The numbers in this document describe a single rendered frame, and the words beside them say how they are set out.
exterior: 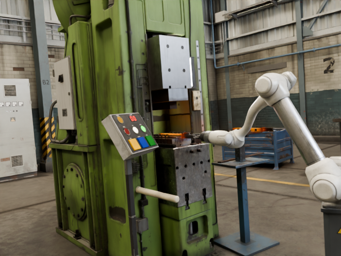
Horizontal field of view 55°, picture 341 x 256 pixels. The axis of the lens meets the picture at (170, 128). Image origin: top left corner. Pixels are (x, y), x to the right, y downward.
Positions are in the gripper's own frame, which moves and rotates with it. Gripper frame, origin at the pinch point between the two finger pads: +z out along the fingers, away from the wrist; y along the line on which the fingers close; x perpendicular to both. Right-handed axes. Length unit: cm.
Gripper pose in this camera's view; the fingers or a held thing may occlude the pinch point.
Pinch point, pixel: (188, 135)
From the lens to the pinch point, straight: 253.3
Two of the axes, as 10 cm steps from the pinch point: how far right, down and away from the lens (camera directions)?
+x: -0.5, -10.0, -0.8
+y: 7.7, -0.9, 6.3
